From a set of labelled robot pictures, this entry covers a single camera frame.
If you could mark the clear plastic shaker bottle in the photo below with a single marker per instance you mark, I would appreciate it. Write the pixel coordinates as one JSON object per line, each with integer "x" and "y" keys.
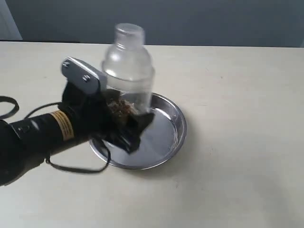
{"x": 128, "y": 66}

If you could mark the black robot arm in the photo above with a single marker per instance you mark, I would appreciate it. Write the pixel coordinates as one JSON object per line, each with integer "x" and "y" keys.
{"x": 27, "y": 143}

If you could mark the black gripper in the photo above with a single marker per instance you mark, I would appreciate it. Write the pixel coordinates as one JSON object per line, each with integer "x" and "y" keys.
{"x": 107, "y": 116}

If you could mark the round stainless steel plate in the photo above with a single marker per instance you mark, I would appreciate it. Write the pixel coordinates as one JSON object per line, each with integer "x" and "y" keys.
{"x": 159, "y": 142}

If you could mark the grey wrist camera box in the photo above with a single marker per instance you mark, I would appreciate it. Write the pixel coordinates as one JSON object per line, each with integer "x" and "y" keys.
{"x": 84, "y": 76}

